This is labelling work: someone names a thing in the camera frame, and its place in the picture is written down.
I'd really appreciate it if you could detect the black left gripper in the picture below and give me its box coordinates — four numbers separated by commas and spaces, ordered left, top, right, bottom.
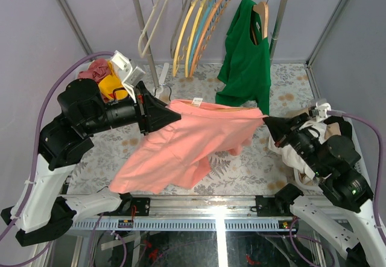
81, 79, 182, 134

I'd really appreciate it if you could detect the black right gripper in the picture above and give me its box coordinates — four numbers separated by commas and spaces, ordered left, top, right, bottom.
262, 110, 327, 174

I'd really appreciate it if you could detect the white garment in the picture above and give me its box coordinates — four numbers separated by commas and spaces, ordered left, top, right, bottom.
268, 121, 327, 180

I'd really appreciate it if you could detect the salmon pink t shirt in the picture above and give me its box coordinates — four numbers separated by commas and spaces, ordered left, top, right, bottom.
109, 102, 265, 193

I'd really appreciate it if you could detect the wooden hanger with green shirt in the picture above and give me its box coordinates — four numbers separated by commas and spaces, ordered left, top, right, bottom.
155, 83, 260, 113

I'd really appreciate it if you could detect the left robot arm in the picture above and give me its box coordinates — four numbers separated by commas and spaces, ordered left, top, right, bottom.
1, 78, 181, 247

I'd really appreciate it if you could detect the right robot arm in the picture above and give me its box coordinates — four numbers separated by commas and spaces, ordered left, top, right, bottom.
264, 113, 385, 266

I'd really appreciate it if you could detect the yellow hanger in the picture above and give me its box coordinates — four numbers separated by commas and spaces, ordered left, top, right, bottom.
172, 0, 198, 77
185, 0, 211, 78

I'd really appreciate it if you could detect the green t shirt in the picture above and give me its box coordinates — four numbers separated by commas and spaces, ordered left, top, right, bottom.
215, 0, 271, 115

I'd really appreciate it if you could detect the cream plastic hanger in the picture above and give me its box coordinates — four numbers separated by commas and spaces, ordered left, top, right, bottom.
138, 0, 168, 58

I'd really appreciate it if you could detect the grey plastic hanger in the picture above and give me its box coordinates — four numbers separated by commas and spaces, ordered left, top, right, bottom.
169, 0, 192, 59

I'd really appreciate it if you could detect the right wooden hanger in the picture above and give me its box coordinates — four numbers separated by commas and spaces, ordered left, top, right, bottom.
253, 0, 269, 39

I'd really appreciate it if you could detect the blue plastic hanger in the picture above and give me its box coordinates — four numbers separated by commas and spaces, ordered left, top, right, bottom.
189, 0, 217, 73

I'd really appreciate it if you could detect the floral table cloth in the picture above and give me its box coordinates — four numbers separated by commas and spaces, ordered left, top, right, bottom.
67, 63, 314, 195

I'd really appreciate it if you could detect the yellow garment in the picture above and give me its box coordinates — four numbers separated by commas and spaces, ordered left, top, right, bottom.
98, 74, 128, 102

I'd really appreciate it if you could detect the beige garment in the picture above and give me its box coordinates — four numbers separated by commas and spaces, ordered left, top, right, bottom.
288, 120, 343, 190

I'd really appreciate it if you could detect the black garment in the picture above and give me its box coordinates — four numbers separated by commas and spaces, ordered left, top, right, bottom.
324, 118, 352, 140

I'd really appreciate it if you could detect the dusty rose garment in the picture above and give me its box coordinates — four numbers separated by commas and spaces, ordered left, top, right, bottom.
78, 58, 112, 83

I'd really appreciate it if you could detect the white right laundry basket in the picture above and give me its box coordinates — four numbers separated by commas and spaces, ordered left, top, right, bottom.
310, 116, 371, 192

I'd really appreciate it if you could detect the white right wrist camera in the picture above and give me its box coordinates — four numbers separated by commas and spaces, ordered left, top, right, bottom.
309, 98, 332, 122

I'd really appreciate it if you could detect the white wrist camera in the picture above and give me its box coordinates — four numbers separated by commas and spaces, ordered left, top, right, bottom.
110, 51, 145, 101
309, 98, 332, 122

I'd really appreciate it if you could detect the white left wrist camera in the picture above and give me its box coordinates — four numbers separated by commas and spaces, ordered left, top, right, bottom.
110, 51, 145, 101

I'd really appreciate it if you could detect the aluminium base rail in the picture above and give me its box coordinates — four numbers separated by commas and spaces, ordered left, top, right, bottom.
42, 193, 372, 231

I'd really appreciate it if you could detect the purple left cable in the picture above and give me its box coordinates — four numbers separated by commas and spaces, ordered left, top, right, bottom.
0, 51, 117, 267

